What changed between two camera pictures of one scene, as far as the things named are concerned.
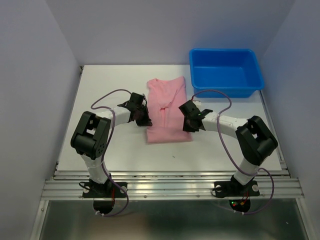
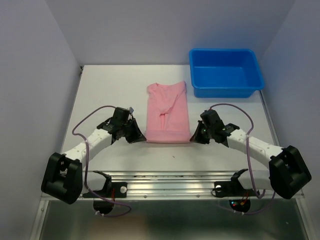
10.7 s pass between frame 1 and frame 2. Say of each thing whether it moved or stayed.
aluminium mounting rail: stayed
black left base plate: stayed
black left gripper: moved
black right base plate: stayed
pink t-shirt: stayed
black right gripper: moved
